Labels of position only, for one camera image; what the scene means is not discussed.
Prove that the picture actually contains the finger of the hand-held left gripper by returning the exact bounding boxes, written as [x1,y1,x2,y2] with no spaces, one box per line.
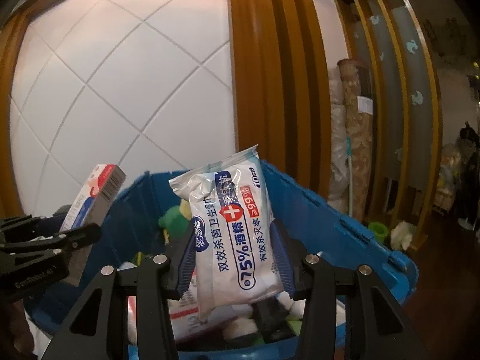
[0,224,102,267]
[0,206,72,246]

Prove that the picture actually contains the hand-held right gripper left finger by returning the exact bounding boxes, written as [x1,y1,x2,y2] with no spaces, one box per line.
[41,228,197,360]

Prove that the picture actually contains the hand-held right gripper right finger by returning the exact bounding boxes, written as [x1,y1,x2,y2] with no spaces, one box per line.
[271,219,432,360]

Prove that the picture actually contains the green yellow duck plush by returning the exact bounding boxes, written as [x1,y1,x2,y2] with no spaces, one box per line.
[157,199,192,241]

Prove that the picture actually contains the white blue wet wipes pack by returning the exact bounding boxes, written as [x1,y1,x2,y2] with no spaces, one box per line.
[168,143,285,321]

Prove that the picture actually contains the white blue red toothpaste box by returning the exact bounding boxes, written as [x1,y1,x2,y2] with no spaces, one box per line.
[60,164,127,287]

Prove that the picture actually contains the blue plastic crate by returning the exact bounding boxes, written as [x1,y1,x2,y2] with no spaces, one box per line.
[28,159,419,360]

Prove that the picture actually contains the person's left forearm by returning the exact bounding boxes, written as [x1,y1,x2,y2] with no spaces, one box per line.
[0,300,34,360]

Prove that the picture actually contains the red white flat packet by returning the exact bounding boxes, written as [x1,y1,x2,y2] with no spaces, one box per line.
[127,266,241,346]

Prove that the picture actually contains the white plastic bottle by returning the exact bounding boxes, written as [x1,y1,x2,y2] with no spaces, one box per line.
[221,315,260,341]

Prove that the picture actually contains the green plastic cup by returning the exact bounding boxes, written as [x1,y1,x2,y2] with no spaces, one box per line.
[367,221,391,244]

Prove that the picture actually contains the white crumpled paper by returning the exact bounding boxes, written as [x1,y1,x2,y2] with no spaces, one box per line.
[390,220,417,251]

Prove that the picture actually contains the pale rolled carpet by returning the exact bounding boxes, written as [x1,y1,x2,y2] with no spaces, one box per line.
[329,64,351,214]

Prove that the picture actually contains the brown floral rolled carpet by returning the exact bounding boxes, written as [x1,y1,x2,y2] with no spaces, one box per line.
[339,58,376,222]

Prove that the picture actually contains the wooden slatted pillar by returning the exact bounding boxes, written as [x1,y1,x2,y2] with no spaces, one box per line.
[227,0,332,203]

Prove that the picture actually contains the pale plastic bags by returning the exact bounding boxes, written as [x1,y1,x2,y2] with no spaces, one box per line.
[437,144,464,212]

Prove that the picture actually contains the wooden slatted glass partition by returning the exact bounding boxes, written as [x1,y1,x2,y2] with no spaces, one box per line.
[330,0,480,252]

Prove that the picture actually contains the wooden wall trim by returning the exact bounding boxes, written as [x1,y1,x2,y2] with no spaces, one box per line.
[0,11,38,218]

